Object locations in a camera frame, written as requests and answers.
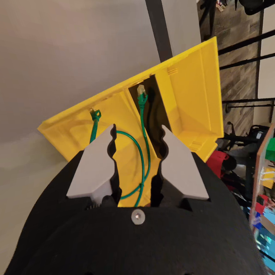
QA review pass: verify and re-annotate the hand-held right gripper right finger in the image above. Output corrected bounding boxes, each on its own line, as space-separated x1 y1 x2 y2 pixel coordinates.
150 125 209 207

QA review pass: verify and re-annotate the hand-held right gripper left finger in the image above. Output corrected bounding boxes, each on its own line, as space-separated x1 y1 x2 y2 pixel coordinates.
66 123 122 205

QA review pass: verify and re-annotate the green ethernet cable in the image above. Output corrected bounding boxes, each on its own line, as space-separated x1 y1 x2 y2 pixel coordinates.
89 85 151 207

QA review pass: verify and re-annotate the yellow plastic bin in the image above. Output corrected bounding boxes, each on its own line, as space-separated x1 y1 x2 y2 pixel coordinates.
37 37 224 208

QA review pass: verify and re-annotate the black bin divider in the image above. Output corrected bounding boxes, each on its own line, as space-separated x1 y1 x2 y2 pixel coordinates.
128 74 172 160

